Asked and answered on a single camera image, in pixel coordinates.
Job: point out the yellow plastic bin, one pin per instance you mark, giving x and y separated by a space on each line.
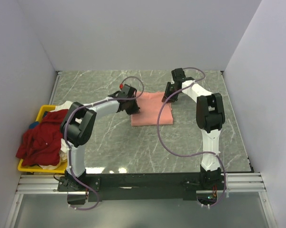
43 148

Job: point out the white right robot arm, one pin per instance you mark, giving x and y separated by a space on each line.
210 117

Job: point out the red t shirt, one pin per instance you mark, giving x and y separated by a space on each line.
41 145

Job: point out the pink t shirt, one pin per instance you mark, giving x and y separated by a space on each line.
150 105

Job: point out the black base beam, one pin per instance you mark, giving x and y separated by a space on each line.
139 186

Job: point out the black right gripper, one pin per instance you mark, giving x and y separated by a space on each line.
167 93

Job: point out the white t shirt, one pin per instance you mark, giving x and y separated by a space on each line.
61 166

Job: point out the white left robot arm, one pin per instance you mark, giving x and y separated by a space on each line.
78 125

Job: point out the blue garment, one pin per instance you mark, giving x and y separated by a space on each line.
33 125

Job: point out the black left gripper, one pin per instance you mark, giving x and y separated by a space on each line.
134 110

